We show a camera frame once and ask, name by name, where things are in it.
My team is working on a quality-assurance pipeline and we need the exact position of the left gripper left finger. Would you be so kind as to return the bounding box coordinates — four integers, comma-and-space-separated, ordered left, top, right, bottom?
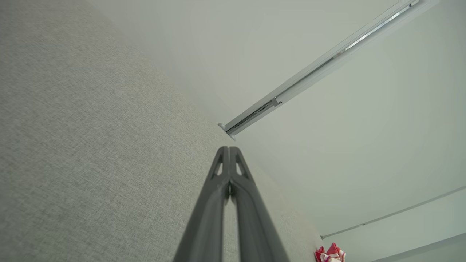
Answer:
173, 146, 231, 262

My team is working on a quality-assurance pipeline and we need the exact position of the red garment with white stripes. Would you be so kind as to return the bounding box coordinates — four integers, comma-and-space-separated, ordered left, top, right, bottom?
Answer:
315, 243, 347, 262

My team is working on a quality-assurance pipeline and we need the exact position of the grey partition frame post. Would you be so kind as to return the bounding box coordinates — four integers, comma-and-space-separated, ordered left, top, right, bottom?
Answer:
224, 0, 441, 141
218, 0, 419, 136

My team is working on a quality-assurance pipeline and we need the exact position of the grey partition bottom rail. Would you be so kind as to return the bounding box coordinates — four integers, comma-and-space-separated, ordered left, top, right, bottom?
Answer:
320, 186, 466, 239

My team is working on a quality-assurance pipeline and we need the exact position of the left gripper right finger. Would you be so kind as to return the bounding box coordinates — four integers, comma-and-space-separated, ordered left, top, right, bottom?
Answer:
229, 146, 291, 262

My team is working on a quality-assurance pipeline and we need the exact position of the grey fabric cushion surface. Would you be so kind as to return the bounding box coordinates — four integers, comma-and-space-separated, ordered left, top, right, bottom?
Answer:
0, 0, 324, 262

